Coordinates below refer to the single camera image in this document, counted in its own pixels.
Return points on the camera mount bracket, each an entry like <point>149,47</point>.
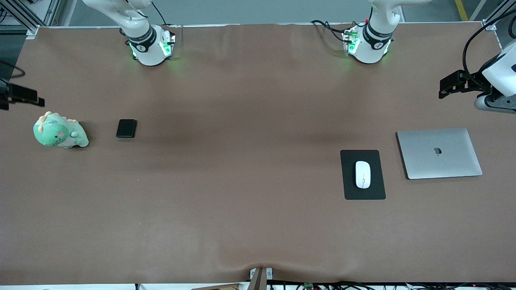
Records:
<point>258,280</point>

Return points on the black mouse pad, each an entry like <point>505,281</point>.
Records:
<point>348,189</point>

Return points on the brown table cover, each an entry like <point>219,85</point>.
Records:
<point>258,209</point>

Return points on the aluminium frame post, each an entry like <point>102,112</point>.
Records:
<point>31,31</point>
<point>489,25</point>

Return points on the silver laptop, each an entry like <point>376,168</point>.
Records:
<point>439,155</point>

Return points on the white computer mouse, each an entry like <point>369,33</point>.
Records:
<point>363,174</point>

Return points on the small green circuit board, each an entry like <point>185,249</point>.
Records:
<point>309,286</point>

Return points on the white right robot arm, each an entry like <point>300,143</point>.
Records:
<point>147,48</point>

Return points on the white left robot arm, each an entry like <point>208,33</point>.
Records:
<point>369,44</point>

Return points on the black phone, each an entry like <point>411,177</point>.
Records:
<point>126,128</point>

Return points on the green dinosaur plush toy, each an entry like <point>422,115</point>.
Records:
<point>56,133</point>

